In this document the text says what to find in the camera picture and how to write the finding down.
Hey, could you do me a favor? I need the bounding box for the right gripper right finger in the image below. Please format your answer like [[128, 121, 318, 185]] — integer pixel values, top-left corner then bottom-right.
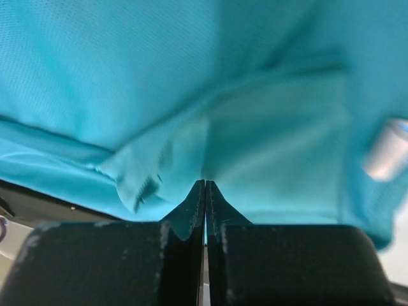
[[206, 181, 395, 305]]

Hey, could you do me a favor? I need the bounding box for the teal t shirt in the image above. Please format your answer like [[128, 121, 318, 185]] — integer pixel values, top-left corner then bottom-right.
[[1, 1, 407, 249]]

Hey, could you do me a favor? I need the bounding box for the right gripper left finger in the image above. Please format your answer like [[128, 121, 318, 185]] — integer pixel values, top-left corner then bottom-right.
[[1, 180, 205, 305]]

